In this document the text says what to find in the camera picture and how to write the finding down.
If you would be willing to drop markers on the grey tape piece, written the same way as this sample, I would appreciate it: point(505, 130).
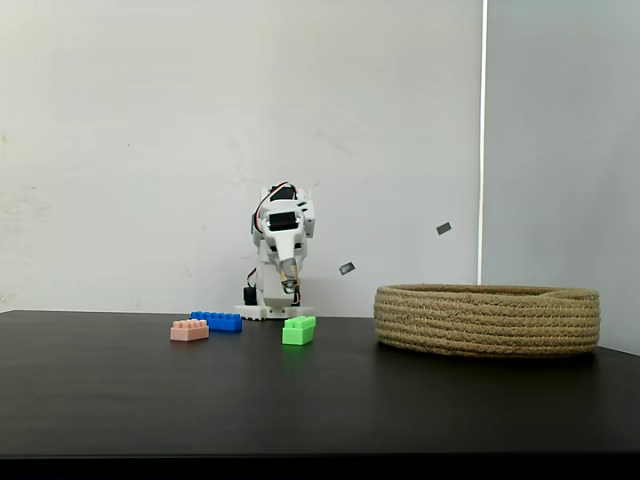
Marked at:
point(444, 228)
point(347, 267)

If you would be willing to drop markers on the pink lego block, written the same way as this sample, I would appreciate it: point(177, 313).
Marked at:
point(189, 331)

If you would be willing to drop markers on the green lego block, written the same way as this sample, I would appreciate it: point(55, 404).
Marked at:
point(297, 331)

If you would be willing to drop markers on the blue lego block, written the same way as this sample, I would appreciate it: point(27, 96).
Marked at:
point(225, 322)

